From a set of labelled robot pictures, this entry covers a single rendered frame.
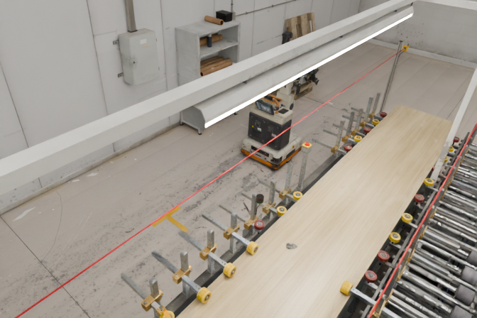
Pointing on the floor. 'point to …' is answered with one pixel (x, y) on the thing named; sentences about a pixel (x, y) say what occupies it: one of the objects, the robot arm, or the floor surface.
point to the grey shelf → (189, 37)
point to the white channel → (11, 177)
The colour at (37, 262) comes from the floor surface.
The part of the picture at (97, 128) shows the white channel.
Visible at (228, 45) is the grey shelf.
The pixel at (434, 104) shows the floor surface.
